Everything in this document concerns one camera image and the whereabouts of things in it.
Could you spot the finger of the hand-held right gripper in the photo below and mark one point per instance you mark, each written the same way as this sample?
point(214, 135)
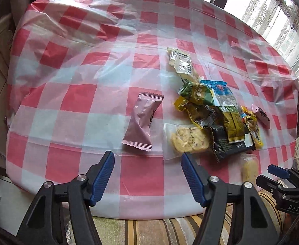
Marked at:
point(265, 181)
point(277, 171)

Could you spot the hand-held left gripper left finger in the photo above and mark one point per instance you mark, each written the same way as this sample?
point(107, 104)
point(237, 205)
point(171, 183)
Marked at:
point(102, 178)

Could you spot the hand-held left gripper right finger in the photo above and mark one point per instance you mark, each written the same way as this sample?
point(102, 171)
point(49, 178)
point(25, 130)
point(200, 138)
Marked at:
point(193, 178)

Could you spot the clear packet with yellow cake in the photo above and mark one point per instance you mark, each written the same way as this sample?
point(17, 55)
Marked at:
point(250, 170)

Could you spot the clear packet with cookie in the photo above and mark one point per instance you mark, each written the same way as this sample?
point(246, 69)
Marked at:
point(187, 140)

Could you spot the black snack packet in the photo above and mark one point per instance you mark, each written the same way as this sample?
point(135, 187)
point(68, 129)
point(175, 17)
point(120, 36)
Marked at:
point(226, 144)

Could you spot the yellow orange snack packet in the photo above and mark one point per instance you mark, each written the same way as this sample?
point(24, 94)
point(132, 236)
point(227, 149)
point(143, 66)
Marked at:
point(253, 129)

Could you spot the small pink dark packet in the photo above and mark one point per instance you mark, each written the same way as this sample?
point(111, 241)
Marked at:
point(262, 114)

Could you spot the olive green snack packet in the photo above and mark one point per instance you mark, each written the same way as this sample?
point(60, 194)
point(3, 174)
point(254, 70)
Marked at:
point(232, 125)

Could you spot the pink snack packet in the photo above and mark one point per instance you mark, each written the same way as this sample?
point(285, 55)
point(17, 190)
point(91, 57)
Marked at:
point(141, 120)

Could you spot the red white checked tablecloth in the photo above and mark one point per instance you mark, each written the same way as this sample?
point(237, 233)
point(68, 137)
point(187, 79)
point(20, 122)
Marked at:
point(75, 94)

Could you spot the blue snack packet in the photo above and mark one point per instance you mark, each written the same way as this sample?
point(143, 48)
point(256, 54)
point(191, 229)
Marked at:
point(222, 94)

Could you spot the floral lace curtain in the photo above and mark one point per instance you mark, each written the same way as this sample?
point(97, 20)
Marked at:
point(274, 12)

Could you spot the brown curtain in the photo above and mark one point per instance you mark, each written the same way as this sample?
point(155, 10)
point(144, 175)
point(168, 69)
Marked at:
point(11, 0)

